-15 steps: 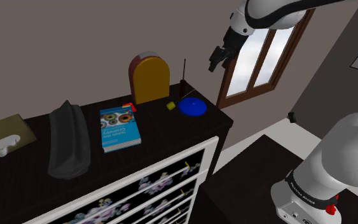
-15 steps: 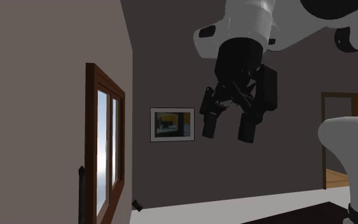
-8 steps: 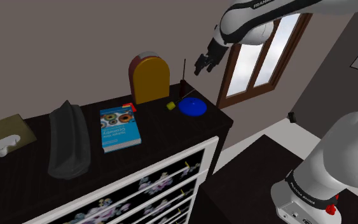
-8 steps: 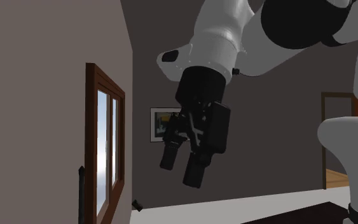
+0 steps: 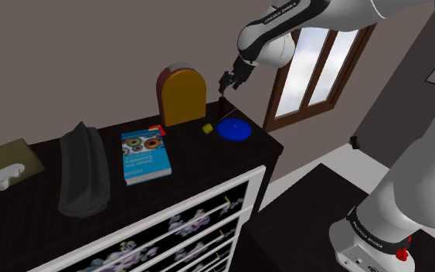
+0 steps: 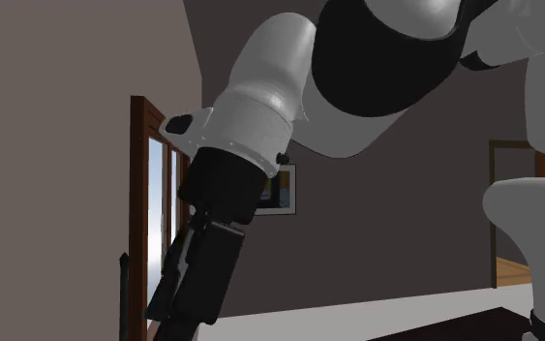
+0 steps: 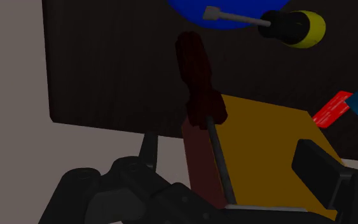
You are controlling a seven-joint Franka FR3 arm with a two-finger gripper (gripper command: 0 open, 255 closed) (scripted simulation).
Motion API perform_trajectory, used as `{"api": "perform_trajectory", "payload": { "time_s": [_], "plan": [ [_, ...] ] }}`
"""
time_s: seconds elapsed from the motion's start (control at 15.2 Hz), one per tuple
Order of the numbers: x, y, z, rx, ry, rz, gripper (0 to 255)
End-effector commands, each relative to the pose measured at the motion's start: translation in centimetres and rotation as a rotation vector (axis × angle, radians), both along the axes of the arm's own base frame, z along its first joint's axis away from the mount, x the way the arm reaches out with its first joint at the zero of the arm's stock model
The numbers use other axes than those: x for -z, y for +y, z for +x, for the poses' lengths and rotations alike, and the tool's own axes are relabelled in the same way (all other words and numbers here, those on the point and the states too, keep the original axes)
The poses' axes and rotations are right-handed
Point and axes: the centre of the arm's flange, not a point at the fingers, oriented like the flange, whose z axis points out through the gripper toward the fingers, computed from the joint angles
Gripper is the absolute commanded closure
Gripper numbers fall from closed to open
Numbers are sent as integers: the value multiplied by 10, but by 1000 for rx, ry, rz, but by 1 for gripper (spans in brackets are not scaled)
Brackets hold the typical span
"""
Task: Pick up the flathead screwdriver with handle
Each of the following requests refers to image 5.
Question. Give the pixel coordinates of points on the thin dark stick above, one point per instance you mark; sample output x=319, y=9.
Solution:
x=227, y=115

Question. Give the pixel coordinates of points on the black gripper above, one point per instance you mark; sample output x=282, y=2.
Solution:
x=242, y=69

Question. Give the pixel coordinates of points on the dark grey folded cloth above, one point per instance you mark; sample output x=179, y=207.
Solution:
x=83, y=169

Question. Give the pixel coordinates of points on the dark robot stand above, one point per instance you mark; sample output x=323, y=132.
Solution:
x=307, y=218

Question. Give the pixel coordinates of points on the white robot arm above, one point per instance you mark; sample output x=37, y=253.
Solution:
x=409, y=196

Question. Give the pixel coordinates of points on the dark red slim bottle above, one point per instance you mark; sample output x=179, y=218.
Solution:
x=222, y=107

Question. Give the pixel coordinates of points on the small black wall fixture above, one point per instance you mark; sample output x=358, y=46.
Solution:
x=354, y=142

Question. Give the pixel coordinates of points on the small yellow cube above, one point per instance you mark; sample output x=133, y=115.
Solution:
x=207, y=129

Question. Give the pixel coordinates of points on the dark chest with floral drawers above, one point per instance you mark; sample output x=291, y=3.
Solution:
x=198, y=158

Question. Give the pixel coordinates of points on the olive tissue box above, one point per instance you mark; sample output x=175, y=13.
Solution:
x=2, y=156

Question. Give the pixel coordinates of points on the brown framed window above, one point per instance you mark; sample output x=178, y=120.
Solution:
x=307, y=75

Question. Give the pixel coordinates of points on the yellow and maroon arched box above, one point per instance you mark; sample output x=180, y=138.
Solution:
x=184, y=96

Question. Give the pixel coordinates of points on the blue book with circles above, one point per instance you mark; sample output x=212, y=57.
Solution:
x=145, y=162

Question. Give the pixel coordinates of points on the blue plate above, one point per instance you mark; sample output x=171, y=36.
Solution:
x=234, y=129

